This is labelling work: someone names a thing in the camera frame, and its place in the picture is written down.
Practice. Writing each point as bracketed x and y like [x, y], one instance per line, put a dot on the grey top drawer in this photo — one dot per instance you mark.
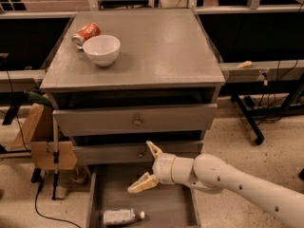
[129, 120]

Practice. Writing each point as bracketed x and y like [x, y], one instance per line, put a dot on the orange soda can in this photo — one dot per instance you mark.
[83, 34]

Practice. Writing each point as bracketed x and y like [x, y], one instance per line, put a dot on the green handled tool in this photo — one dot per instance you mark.
[15, 100]

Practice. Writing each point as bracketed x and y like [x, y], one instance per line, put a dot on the grey drawer cabinet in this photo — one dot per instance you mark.
[165, 59]

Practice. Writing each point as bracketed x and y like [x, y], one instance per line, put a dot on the black table leg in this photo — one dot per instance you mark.
[259, 136]

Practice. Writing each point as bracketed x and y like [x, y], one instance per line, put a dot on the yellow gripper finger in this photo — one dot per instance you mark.
[155, 150]
[145, 182]

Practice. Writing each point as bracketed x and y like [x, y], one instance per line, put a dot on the grey open bottom drawer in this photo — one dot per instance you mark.
[165, 206]

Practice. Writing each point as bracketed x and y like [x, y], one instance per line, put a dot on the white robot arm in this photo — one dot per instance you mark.
[209, 173]

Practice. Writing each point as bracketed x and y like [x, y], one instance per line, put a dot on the white ceramic bowl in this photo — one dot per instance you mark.
[102, 50]

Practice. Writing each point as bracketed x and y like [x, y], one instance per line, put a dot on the small yellow foam piece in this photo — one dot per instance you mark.
[245, 64]

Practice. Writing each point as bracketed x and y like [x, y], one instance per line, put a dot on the silver tripod leg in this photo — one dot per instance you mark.
[55, 158]

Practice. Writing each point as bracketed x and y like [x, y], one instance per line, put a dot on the grey middle drawer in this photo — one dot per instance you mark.
[132, 152]

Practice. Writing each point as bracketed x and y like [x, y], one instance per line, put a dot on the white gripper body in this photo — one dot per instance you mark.
[162, 168]

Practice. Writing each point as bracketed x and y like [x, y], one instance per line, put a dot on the brown cardboard box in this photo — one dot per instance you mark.
[37, 134]

